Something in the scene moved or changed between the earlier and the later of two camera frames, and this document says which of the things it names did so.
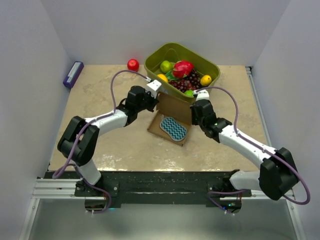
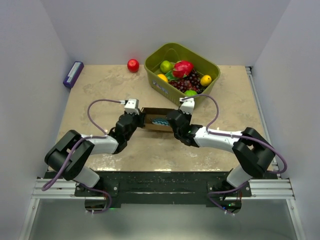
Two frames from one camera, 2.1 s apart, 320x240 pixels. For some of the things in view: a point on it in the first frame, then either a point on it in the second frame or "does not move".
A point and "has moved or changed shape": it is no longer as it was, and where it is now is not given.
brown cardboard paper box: x=168 y=106 has moved or changed shape
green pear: x=166 y=66 does not move
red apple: x=133 y=64 does not move
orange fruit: x=163 y=77 does not move
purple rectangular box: x=72 y=76 does not move
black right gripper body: x=195 y=120 → x=187 y=117
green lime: x=189 y=93 does not move
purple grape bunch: x=191 y=82 does not move
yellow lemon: x=205 y=80 does not move
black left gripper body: x=148 y=102 → x=137 y=123
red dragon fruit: x=182 y=68 does not move
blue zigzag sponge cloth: x=177 y=131 has moved or changed shape
